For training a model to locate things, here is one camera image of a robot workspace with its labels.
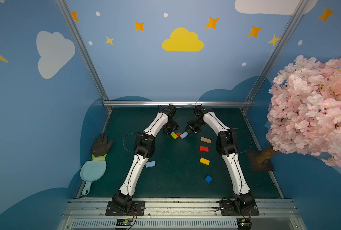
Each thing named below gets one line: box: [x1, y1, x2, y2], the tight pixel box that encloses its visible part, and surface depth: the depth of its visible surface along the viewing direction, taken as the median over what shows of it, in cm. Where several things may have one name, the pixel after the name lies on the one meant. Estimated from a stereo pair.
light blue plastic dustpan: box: [79, 160, 107, 196], surface depth 88 cm
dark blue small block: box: [204, 174, 213, 184], surface depth 85 cm
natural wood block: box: [200, 136, 212, 144], surface depth 103 cm
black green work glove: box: [91, 133, 114, 161], surface depth 98 cm
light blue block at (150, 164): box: [145, 161, 156, 168], surface depth 92 cm
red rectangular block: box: [199, 146, 210, 153], surface depth 98 cm
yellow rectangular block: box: [199, 157, 211, 166], surface depth 94 cm
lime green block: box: [170, 131, 179, 140], surface depth 106 cm
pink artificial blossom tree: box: [255, 55, 341, 168], surface depth 57 cm
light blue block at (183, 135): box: [180, 131, 189, 139], surface depth 106 cm
